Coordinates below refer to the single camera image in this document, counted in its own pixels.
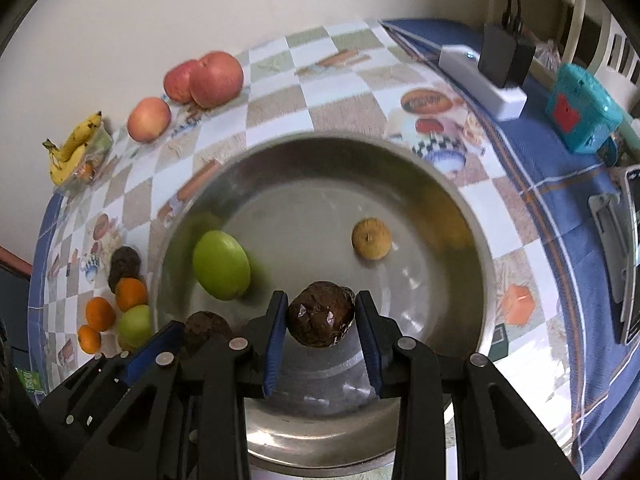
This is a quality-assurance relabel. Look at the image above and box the wrinkled dark brown fruit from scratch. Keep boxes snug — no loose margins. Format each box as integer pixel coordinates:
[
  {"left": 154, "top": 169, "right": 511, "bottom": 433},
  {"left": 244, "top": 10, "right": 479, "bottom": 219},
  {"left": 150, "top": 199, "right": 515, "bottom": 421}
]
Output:
[
  {"left": 108, "top": 246, "right": 142, "bottom": 293},
  {"left": 184, "top": 311, "right": 233, "bottom": 356},
  {"left": 286, "top": 281, "right": 357, "bottom": 348}
]

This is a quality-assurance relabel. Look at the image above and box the smartphone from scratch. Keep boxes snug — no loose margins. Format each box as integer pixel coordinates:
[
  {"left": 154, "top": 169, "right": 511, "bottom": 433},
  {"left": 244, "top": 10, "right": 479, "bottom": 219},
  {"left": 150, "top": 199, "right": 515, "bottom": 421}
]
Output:
[{"left": 612, "top": 164, "right": 640, "bottom": 346}]

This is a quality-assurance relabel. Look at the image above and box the clear plastic fruit container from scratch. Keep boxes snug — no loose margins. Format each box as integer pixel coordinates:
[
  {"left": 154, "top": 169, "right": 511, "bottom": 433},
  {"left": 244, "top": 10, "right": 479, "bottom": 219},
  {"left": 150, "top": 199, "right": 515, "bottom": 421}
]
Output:
[{"left": 60, "top": 127, "right": 113, "bottom": 196}]

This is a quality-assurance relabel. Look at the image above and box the black charger block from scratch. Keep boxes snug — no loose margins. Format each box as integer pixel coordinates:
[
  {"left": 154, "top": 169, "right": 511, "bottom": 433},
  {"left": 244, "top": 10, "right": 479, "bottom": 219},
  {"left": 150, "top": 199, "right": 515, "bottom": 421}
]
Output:
[{"left": 477, "top": 22, "right": 537, "bottom": 90}]

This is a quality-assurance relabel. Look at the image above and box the green apple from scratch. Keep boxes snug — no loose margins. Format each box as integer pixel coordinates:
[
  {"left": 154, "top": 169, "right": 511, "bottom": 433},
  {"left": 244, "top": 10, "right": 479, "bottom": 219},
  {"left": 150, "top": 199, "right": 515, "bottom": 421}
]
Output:
[
  {"left": 192, "top": 230, "right": 252, "bottom": 302},
  {"left": 117, "top": 305, "right": 153, "bottom": 351}
]

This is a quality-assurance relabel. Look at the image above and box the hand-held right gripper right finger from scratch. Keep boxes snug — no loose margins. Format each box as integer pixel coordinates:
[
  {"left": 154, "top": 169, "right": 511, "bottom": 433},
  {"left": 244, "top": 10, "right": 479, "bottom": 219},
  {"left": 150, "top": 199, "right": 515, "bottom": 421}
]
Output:
[{"left": 354, "top": 290, "right": 581, "bottom": 480}]

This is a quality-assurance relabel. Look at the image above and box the teal box with red patch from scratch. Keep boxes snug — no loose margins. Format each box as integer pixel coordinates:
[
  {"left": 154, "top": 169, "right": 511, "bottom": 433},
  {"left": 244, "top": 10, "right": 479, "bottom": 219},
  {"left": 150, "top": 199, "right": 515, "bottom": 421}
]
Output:
[{"left": 545, "top": 63, "right": 622, "bottom": 154}]

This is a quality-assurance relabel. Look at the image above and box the pale pink apple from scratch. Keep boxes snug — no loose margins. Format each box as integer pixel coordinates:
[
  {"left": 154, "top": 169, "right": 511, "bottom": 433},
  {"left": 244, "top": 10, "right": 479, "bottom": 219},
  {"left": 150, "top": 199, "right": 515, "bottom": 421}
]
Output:
[{"left": 127, "top": 97, "right": 172, "bottom": 143}]

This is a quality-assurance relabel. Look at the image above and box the small tan longan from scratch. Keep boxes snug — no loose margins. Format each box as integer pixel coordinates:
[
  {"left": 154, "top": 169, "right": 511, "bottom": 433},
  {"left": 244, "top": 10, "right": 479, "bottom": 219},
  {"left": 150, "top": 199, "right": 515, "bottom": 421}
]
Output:
[{"left": 351, "top": 217, "right": 392, "bottom": 261}]

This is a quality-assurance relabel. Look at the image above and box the reddish furniture edge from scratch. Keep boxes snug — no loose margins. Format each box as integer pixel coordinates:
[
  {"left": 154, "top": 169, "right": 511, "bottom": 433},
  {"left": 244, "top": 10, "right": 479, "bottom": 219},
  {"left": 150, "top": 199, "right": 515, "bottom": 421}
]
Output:
[{"left": 0, "top": 245, "right": 33, "bottom": 276}]

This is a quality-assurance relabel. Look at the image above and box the orange mandarin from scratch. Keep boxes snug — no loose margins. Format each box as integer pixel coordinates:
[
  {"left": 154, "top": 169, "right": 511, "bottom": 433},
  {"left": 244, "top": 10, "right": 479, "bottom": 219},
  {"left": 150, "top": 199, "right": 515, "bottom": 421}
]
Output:
[
  {"left": 85, "top": 296, "right": 117, "bottom": 332},
  {"left": 77, "top": 325, "right": 102, "bottom": 354},
  {"left": 115, "top": 277, "right": 149, "bottom": 312}
]

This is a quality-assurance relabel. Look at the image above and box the white power strip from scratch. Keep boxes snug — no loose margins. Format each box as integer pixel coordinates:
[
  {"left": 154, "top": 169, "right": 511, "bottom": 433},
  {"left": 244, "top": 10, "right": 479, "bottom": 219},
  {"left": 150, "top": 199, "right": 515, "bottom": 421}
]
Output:
[{"left": 439, "top": 45, "right": 528, "bottom": 122}]

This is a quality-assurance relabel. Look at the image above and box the round metal bowl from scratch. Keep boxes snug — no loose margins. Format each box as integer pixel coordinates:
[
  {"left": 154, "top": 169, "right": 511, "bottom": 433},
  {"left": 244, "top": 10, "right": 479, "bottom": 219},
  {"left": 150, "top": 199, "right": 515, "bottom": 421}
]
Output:
[{"left": 149, "top": 132, "right": 496, "bottom": 473}]

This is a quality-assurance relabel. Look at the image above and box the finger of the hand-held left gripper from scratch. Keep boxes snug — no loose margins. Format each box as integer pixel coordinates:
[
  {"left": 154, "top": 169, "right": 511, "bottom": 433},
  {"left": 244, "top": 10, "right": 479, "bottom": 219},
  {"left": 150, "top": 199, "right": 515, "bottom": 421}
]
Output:
[{"left": 42, "top": 321, "right": 185, "bottom": 456}]

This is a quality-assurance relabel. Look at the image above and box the grey phone stand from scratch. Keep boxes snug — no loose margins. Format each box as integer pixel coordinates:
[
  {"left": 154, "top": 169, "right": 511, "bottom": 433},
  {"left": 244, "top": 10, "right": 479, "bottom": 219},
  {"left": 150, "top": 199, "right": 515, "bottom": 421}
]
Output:
[{"left": 588, "top": 192, "right": 628, "bottom": 306}]

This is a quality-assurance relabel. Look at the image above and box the clear plastic bag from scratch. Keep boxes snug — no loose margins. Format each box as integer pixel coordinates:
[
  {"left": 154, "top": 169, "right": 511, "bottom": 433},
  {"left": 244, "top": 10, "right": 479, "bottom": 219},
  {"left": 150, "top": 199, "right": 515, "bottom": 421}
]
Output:
[{"left": 530, "top": 40, "right": 563, "bottom": 81}]

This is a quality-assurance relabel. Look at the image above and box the green packet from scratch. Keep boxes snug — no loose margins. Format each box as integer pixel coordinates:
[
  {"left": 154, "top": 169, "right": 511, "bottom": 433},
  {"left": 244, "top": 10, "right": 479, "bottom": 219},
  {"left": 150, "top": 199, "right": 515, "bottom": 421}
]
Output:
[{"left": 15, "top": 367, "right": 43, "bottom": 393}]

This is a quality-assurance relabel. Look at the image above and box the pale green container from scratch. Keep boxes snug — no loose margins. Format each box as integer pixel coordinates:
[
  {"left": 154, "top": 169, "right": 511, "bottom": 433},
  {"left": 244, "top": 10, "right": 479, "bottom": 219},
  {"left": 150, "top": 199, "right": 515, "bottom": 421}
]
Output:
[{"left": 607, "top": 120, "right": 640, "bottom": 166}]

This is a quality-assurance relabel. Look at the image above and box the large red apple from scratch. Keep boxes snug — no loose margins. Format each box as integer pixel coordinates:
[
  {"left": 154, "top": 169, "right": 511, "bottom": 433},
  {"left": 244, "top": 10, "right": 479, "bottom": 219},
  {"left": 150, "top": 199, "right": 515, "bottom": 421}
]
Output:
[
  {"left": 164, "top": 60, "right": 201, "bottom": 104},
  {"left": 189, "top": 51, "right": 245, "bottom": 109}
]

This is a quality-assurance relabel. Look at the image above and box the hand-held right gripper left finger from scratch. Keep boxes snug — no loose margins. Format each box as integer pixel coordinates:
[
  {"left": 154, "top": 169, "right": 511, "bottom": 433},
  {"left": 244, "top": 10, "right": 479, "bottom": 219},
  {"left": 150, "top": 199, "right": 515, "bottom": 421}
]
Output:
[{"left": 65, "top": 290, "right": 290, "bottom": 480}]

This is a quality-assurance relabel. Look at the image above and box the white chair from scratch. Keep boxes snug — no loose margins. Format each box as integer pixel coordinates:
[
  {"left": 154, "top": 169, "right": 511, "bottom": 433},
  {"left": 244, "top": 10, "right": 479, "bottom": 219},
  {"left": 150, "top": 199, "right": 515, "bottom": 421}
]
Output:
[{"left": 560, "top": 0, "right": 640, "bottom": 86}]

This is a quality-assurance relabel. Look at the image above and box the yellow banana bunch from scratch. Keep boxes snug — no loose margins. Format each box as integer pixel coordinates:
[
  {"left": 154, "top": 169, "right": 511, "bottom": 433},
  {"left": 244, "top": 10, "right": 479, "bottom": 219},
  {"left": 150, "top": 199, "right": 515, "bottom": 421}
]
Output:
[{"left": 42, "top": 111, "right": 103, "bottom": 186}]

